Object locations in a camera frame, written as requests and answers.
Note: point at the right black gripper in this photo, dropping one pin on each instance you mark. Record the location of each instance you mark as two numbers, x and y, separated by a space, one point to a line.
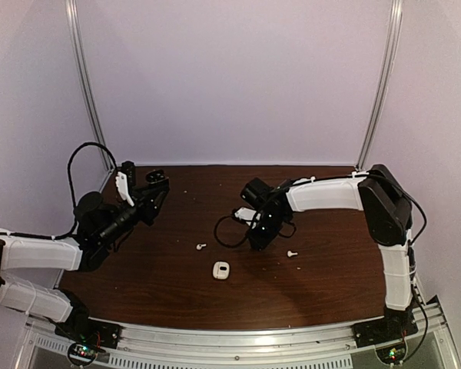
261 241

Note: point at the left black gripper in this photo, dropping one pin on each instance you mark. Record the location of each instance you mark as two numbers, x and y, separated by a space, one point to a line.
143 200

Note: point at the black earbud charging case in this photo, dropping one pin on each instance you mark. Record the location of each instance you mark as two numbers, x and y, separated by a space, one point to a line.
155 176

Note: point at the white earbud charging case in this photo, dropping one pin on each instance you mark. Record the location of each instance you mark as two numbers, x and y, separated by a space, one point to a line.
221 270

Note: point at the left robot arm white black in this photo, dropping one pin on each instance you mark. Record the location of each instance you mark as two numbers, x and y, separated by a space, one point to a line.
101 230

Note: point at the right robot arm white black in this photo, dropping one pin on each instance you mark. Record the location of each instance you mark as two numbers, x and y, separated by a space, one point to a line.
386 207

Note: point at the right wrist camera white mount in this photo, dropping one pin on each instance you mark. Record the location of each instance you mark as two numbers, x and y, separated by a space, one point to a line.
245 215

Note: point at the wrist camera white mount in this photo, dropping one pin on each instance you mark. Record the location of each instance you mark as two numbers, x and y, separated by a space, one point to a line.
125 181
245 215

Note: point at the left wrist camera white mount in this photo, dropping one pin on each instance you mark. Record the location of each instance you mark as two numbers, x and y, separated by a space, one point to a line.
125 181

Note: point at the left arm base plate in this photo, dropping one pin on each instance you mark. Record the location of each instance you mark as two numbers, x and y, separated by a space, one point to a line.
90 332

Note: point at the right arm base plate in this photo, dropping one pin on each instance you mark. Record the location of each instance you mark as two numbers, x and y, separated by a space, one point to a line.
383 330

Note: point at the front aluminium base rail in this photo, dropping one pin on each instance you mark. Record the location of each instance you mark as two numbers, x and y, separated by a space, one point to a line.
326 346

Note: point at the left aluminium frame post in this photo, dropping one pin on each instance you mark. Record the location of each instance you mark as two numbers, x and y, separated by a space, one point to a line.
71 7

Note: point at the aluminium frame post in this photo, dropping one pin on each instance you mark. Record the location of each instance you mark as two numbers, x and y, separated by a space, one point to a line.
71 7
389 55

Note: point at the right aluminium frame post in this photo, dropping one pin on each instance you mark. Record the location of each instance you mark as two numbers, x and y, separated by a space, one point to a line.
389 55

